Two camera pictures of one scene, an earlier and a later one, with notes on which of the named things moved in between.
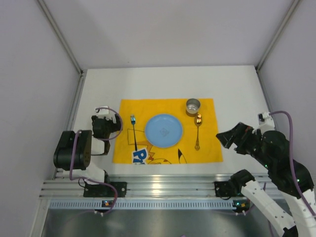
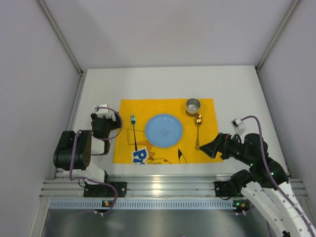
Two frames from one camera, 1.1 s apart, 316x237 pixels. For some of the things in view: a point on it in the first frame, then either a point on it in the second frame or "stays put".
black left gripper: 106,147 stays put
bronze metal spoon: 198,121 stays put
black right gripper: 239,139 to 220,144
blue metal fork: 133,120 stays put
